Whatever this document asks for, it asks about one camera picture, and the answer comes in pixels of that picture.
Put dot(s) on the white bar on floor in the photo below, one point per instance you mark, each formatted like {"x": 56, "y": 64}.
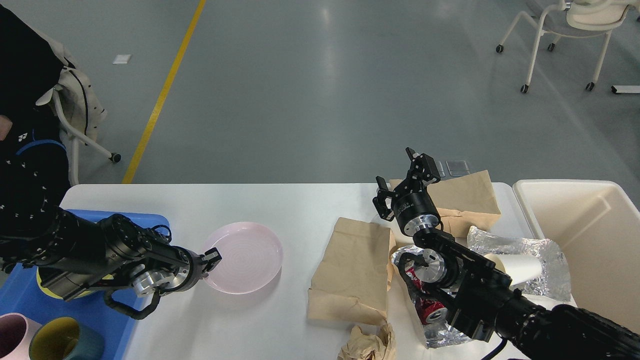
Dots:
{"x": 625, "y": 89}

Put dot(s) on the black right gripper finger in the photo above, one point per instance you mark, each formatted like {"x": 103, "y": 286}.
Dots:
{"x": 383, "y": 193}
{"x": 423, "y": 168}

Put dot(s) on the pink mug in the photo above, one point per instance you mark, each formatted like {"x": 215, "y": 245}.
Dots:
{"x": 16, "y": 334}

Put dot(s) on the beige plastic bin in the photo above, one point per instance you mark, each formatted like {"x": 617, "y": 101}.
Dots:
{"x": 597, "y": 227}

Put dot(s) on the blue plastic tray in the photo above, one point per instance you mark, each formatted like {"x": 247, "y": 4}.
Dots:
{"x": 21, "y": 294}

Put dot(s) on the pink plate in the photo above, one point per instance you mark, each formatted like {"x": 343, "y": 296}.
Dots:
{"x": 251, "y": 257}

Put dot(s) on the crushed red soda can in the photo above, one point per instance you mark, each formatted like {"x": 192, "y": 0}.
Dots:
{"x": 428, "y": 310}

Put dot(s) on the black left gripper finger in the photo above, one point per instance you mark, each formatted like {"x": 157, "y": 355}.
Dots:
{"x": 209, "y": 260}

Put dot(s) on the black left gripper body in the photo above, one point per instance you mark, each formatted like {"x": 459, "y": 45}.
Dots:
{"x": 181, "y": 270}

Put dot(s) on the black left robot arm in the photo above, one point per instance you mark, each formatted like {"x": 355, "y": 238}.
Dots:
{"x": 133, "y": 266}

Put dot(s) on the white paper cup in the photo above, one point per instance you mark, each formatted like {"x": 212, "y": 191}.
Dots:
{"x": 520, "y": 267}

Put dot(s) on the crumpled aluminium foil right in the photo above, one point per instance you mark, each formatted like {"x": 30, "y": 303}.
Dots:
{"x": 553, "y": 282}

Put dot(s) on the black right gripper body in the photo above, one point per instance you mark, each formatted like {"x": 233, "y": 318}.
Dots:
{"x": 413, "y": 208}

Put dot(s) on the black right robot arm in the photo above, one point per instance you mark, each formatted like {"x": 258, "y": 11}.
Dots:
{"x": 476, "y": 295}

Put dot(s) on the dark teal mug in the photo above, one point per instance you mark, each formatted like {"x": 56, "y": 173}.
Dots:
{"x": 65, "y": 338}

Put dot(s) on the white chair on castors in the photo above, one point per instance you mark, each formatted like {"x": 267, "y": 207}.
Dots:
{"x": 575, "y": 19}

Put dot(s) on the flat brown paper bag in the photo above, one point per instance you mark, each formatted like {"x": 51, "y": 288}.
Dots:
{"x": 352, "y": 280}

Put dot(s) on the white floor label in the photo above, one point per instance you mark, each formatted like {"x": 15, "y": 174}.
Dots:
{"x": 121, "y": 59}

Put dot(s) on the aluminium foil under can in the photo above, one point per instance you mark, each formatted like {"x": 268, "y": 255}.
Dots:
{"x": 439, "y": 334}

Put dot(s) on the brown paper bag rear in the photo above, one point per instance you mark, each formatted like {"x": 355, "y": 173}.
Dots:
{"x": 464, "y": 202}

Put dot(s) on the person in black clothes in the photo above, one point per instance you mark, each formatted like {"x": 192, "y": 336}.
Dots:
{"x": 29, "y": 69}

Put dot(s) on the crumpled brown paper ball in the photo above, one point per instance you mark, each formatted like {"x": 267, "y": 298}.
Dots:
{"x": 381, "y": 345}

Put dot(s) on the yellow plate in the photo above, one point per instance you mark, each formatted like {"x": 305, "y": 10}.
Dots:
{"x": 45, "y": 273}

